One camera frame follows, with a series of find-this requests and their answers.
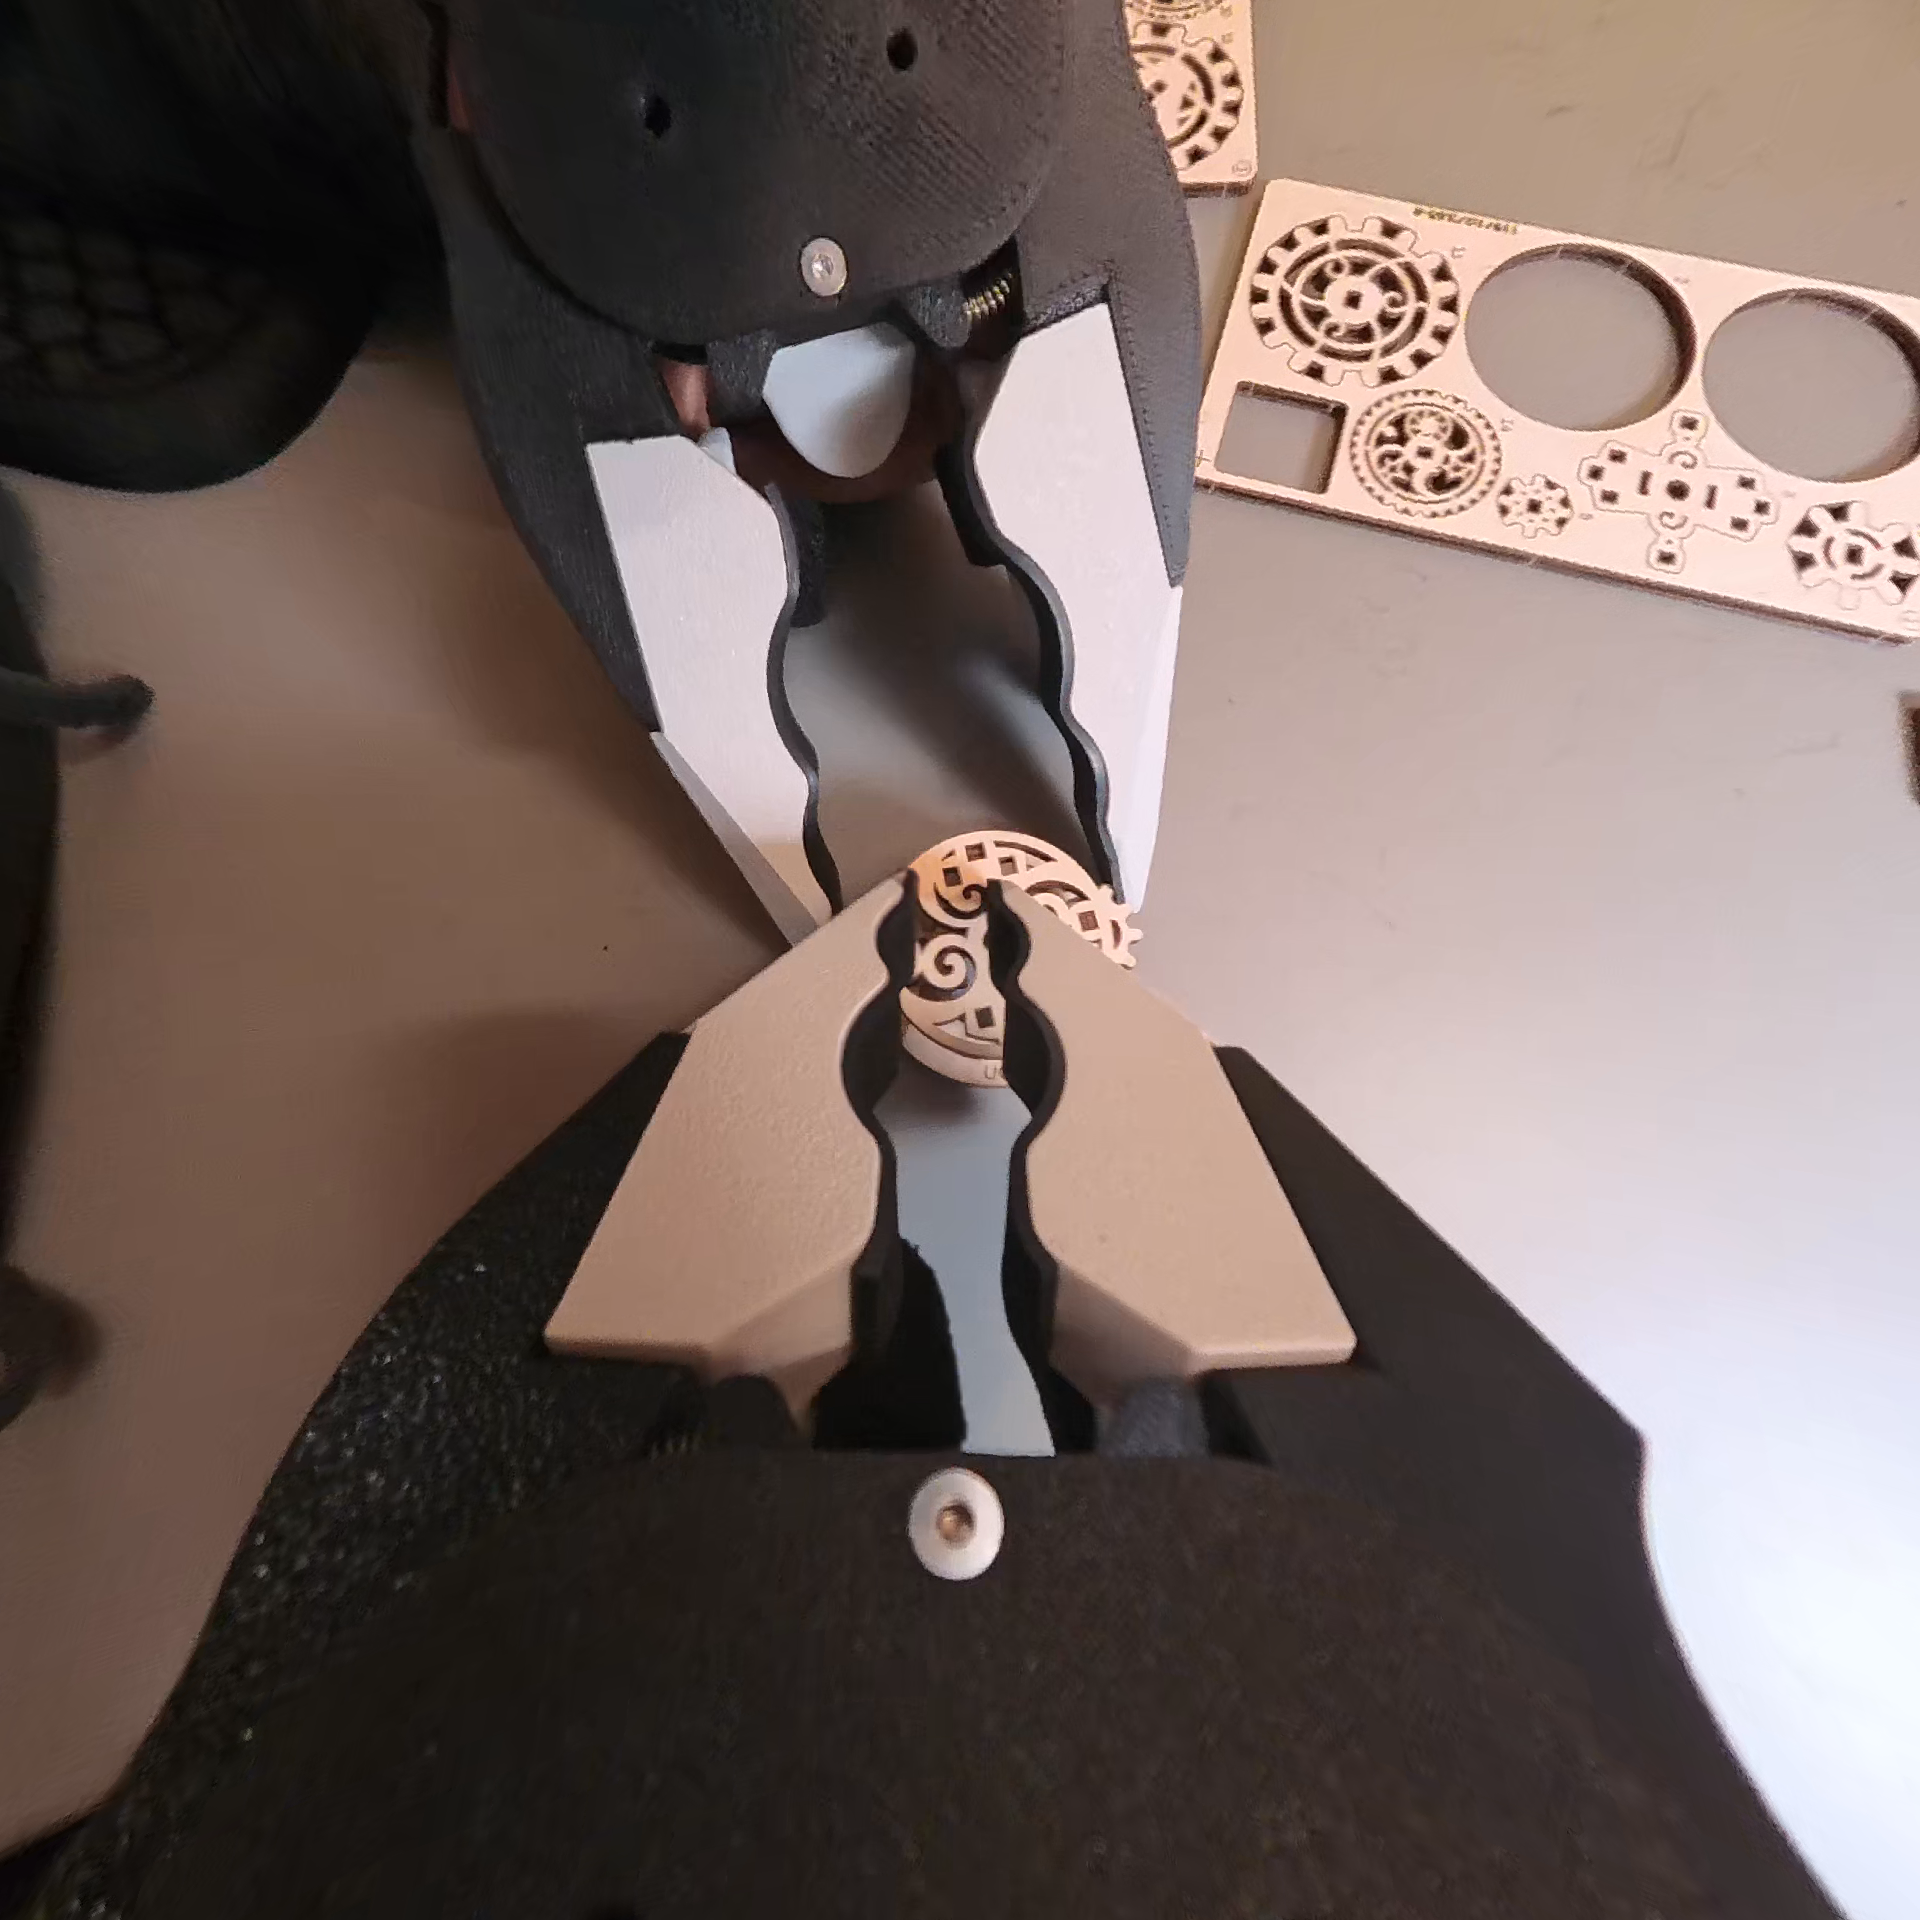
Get ornate wooden disc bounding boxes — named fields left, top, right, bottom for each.
left=896, top=830, right=1131, bottom=1073

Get person's left hand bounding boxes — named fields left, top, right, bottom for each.
left=657, top=347, right=963, bottom=510

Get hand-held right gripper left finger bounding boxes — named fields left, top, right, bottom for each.
left=542, top=882, right=929, bottom=1440

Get wooden parts board round holes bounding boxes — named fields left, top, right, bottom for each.
left=1190, top=177, right=1920, bottom=641

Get person's left forearm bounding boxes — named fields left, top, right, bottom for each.
left=0, top=0, right=453, bottom=231

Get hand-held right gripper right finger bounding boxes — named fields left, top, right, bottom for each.
left=983, top=888, right=1362, bottom=1434

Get small wooden gear board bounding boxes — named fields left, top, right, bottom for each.
left=1120, top=0, right=1256, bottom=199

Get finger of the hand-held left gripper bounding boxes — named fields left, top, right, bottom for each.
left=583, top=426, right=839, bottom=949
left=937, top=300, right=1190, bottom=924

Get black woven armrest pad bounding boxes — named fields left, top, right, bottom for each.
left=0, top=169, right=412, bottom=488

